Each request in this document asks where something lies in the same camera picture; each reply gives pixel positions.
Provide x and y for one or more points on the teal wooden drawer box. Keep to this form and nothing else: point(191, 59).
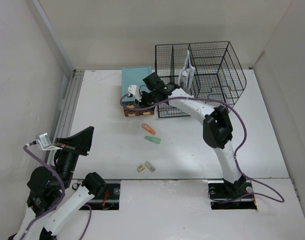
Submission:
point(134, 76)

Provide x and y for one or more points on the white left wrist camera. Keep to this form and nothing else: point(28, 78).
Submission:
point(45, 143)

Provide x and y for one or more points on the beige eraser block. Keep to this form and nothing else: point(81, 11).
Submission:
point(140, 168)

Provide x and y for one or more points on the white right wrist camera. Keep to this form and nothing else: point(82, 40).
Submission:
point(134, 91)

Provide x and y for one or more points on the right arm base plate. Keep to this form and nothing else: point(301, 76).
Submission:
point(221, 199)

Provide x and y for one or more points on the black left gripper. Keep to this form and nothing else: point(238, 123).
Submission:
point(80, 143)

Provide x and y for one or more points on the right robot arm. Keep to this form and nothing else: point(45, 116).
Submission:
point(216, 125)

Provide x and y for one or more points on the orange highlighter marker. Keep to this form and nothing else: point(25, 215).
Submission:
point(147, 128)

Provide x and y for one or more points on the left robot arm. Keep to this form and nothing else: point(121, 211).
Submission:
point(47, 211)

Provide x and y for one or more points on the white Canon paper booklet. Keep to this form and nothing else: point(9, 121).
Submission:
point(186, 75)

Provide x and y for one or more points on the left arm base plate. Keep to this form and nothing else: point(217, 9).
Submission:
point(109, 200)

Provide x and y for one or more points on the wooden drawer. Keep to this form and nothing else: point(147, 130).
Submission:
point(149, 112)

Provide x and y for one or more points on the black wire mesh organizer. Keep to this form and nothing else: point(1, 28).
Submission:
point(218, 73)

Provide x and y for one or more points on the green highlighter marker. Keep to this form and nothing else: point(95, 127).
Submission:
point(152, 139)

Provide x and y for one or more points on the aluminium frame rail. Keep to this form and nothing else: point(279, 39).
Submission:
point(67, 105)

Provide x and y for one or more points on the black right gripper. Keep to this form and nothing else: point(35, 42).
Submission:
point(142, 102)

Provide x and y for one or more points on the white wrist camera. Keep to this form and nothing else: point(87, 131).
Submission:
point(45, 143)
point(134, 91)

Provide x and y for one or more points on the grey eraser block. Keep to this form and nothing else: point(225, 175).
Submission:
point(149, 166)

